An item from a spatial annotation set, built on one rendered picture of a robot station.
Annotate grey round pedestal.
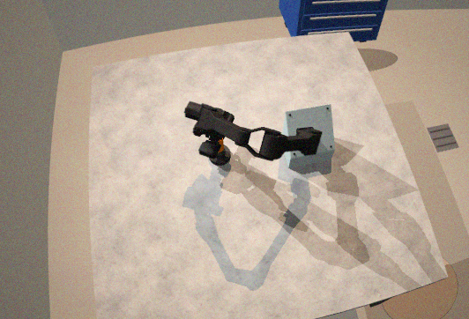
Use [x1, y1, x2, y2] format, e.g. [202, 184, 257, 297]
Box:
[209, 145, 231, 166]

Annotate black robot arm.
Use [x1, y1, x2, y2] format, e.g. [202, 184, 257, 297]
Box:
[184, 101, 322, 161]

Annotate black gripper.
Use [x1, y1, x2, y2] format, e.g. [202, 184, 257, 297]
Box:
[198, 114, 235, 159]

